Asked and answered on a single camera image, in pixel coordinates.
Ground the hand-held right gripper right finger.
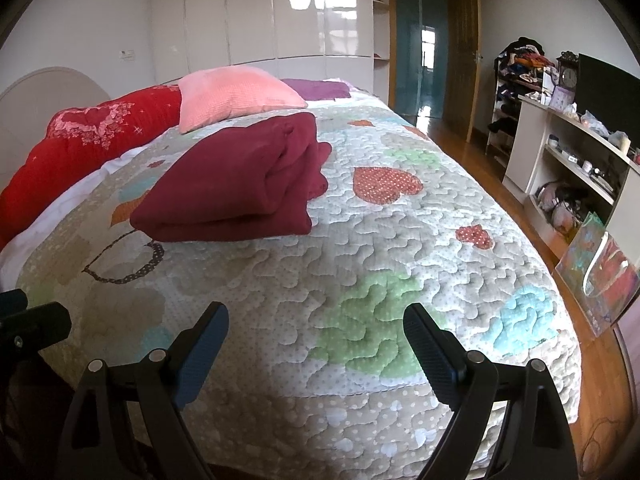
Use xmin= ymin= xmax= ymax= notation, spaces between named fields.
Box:
xmin=402 ymin=303 xmax=578 ymax=480

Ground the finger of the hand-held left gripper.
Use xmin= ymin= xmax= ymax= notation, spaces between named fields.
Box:
xmin=0 ymin=302 xmax=71 ymax=361
xmin=0 ymin=289 xmax=28 ymax=317

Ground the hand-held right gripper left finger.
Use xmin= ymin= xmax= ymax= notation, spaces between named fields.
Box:
xmin=59 ymin=301 xmax=230 ymax=480

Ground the maroon sweater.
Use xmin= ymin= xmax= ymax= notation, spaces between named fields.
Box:
xmin=129 ymin=111 xmax=333 ymax=243

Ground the pile of clothes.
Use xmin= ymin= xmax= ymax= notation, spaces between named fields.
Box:
xmin=497 ymin=36 xmax=557 ymax=80

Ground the white bed sheet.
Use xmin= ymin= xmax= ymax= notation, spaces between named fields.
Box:
xmin=0 ymin=147 xmax=146 ymax=286

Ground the heart patterned quilt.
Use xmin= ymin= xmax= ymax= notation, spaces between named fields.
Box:
xmin=15 ymin=91 xmax=583 ymax=471

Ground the red floral comforter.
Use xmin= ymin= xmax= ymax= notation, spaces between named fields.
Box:
xmin=0 ymin=85 xmax=183 ymax=251

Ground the colourful gift bag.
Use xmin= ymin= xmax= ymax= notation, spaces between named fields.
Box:
xmin=555 ymin=211 xmax=640 ymax=338

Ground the pile of bags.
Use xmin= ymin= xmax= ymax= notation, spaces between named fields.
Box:
xmin=535 ymin=180 xmax=596 ymax=233

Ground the beige rounded headboard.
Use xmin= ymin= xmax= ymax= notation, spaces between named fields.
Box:
xmin=0 ymin=66 xmax=112 ymax=111

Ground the white shelf unit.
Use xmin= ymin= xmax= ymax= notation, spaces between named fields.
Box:
xmin=501 ymin=92 xmax=640 ymax=261

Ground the shoe rack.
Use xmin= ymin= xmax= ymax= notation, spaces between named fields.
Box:
xmin=485 ymin=60 xmax=546 ymax=168

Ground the pink pillow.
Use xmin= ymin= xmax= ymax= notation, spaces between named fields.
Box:
xmin=177 ymin=65 xmax=309 ymax=134

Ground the clear plastic bag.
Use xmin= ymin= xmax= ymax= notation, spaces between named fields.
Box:
xmin=580 ymin=110 xmax=611 ymax=138

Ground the purple patterned box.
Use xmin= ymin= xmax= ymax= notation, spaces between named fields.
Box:
xmin=550 ymin=86 xmax=576 ymax=111

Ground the purple pillow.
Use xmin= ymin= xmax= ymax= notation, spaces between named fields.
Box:
xmin=281 ymin=78 xmax=352 ymax=102

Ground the teal glass door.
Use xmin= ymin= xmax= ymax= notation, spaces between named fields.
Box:
xmin=394 ymin=0 xmax=448 ymax=120

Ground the wooden door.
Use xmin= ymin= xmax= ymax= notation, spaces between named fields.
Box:
xmin=442 ymin=0 xmax=483 ymax=143

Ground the ornate table clock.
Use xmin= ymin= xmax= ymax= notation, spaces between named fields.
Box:
xmin=556 ymin=51 xmax=581 ymax=88

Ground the black television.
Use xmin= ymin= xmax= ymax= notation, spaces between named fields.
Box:
xmin=575 ymin=53 xmax=640 ymax=133

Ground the glossy white wardrobe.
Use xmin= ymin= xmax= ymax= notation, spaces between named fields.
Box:
xmin=151 ymin=0 xmax=392 ymax=86

